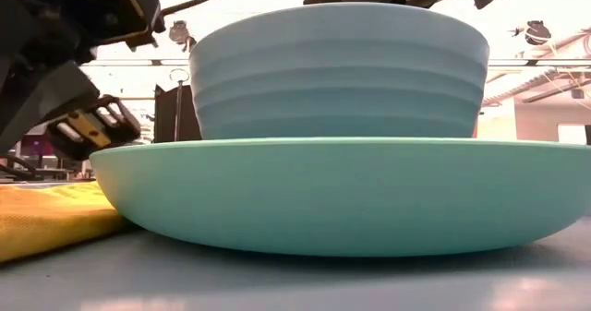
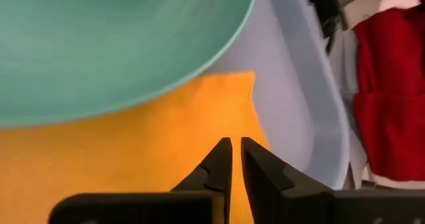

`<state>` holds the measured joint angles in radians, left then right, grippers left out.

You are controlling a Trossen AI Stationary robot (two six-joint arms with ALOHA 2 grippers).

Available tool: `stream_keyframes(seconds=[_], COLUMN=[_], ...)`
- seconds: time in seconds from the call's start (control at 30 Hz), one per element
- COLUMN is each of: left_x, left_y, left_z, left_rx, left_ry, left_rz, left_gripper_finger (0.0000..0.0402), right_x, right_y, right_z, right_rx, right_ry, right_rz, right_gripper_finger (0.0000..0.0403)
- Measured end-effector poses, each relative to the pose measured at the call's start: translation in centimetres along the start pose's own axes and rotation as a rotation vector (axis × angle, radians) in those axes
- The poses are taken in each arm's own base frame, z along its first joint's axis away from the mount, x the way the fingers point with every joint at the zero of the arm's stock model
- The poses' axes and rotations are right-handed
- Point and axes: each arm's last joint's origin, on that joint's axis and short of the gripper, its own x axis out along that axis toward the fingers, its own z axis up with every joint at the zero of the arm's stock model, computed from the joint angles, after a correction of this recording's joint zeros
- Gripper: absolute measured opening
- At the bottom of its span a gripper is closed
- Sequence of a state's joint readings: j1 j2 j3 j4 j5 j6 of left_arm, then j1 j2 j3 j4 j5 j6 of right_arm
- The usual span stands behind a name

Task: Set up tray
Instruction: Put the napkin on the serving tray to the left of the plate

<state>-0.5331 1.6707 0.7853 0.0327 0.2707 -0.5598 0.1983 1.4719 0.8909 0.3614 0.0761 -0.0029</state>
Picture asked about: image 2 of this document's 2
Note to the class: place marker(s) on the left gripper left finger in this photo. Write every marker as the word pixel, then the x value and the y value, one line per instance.
pixel 186 207

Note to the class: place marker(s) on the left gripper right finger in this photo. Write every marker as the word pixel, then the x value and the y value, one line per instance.
pixel 282 200

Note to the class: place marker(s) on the yellow cloth napkin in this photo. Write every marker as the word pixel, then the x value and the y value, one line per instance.
pixel 99 167

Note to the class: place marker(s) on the blue plastic tray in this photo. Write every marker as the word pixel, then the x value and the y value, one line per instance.
pixel 292 101

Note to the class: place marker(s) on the teal plate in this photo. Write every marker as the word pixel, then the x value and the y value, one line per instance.
pixel 99 51

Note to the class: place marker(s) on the red cloth object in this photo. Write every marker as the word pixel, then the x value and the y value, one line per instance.
pixel 391 101

